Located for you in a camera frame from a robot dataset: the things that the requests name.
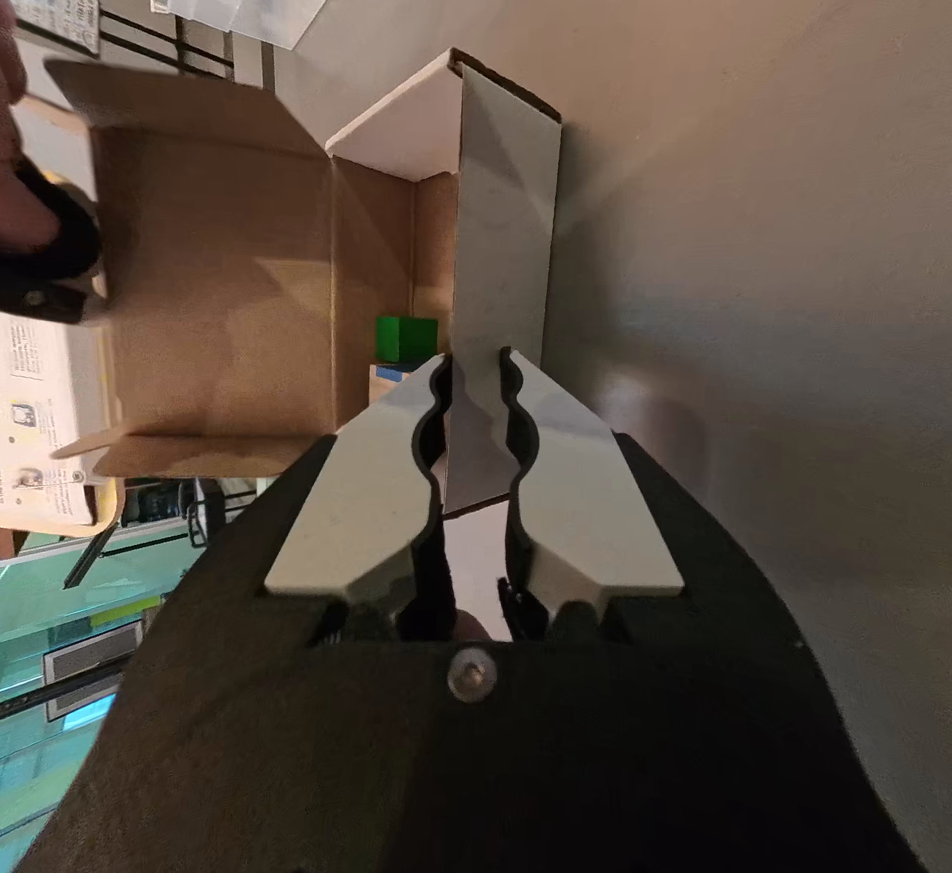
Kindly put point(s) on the wooden cube with blue side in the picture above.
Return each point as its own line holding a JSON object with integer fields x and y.
{"x": 383, "y": 389}

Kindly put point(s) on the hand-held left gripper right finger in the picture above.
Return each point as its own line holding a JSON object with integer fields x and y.
{"x": 587, "y": 508}

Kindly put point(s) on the person's right hand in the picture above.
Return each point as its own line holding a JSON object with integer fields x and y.
{"x": 18, "y": 218}

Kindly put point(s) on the printed paper sheet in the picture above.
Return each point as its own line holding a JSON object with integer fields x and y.
{"x": 44, "y": 2}

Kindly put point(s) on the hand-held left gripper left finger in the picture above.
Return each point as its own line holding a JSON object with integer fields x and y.
{"x": 357, "y": 508}

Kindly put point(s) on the white cardboard box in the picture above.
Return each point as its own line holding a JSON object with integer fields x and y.
{"x": 223, "y": 278}

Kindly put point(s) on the green cube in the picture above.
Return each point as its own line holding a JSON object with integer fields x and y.
{"x": 405, "y": 339}

